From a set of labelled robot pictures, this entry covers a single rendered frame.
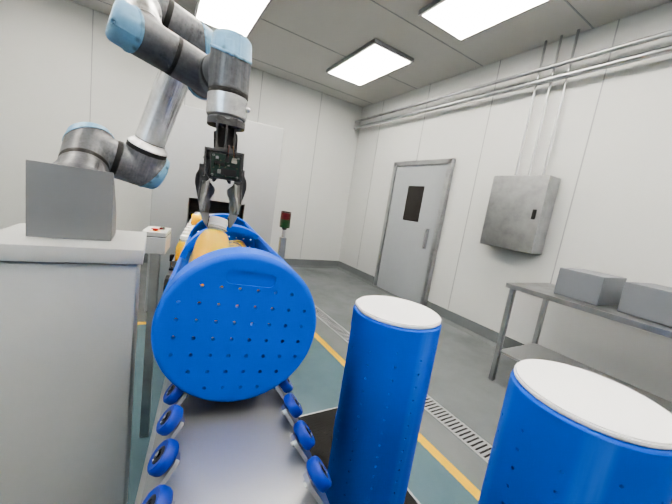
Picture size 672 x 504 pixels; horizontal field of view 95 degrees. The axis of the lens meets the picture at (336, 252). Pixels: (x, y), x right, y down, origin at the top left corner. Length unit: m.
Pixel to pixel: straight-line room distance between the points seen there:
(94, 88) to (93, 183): 4.83
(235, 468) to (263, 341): 0.19
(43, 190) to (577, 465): 1.28
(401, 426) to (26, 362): 0.99
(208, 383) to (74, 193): 0.63
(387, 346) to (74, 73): 5.54
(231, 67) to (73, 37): 5.37
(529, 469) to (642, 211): 3.12
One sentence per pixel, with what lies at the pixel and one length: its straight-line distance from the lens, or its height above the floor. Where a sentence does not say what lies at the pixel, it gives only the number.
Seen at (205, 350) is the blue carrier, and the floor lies 1.06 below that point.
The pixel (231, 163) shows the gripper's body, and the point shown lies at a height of 1.39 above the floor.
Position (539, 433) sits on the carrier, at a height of 0.97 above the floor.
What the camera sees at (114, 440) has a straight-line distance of 1.20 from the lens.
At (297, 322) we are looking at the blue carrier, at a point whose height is 1.11.
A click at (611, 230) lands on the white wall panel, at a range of 3.76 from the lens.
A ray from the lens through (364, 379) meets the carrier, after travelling 1.01.
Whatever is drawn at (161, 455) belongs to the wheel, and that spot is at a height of 0.97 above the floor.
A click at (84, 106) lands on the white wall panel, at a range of 5.81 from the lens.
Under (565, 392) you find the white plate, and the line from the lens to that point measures 0.83.
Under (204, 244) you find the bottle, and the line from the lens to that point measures 0.67.
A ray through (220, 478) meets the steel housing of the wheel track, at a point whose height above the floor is 0.93.
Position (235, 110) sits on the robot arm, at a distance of 0.67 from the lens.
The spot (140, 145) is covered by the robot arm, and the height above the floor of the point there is 1.43.
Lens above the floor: 1.34
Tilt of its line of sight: 8 degrees down
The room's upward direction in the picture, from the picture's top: 9 degrees clockwise
